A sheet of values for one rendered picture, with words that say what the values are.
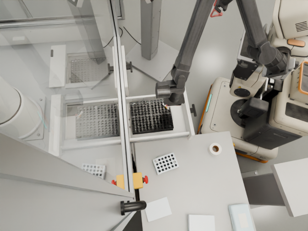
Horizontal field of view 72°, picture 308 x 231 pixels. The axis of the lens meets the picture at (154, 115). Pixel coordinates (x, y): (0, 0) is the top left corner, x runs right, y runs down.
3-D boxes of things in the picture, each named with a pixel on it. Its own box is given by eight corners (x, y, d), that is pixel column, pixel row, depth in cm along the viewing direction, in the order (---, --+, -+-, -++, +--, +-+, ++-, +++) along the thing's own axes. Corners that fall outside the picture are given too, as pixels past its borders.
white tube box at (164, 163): (172, 153, 123) (173, 152, 119) (178, 167, 120) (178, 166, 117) (152, 160, 121) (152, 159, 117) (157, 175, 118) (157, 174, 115)
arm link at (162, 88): (186, 75, 87) (180, 68, 94) (158, 77, 86) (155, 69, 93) (183, 101, 94) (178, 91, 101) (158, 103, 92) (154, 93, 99)
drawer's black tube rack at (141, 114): (167, 103, 126) (168, 98, 120) (172, 131, 120) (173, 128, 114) (129, 107, 124) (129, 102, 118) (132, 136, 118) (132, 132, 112)
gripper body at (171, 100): (184, 104, 105) (188, 98, 98) (163, 105, 104) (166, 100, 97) (182, 92, 107) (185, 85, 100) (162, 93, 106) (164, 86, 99)
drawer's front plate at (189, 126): (181, 94, 131) (184, 85, 120) (190, 140, 120) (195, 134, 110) (178, 94, 130) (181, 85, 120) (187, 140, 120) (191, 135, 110)
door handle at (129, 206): (145, 198, 58) (145, 197, 40) (146, 208, 57) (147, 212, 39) (127, 200, 58) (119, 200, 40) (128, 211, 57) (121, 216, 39)
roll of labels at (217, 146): (220, 146, 126) (222, 145, 122) (218, 157, 123) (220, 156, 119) (209, 142, 126) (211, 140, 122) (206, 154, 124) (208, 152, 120)
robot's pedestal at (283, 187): (255, 170, 197) (318, 153, 126) (268, 204, 186) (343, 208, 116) (225, 176, 194) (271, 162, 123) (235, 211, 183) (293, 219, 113)
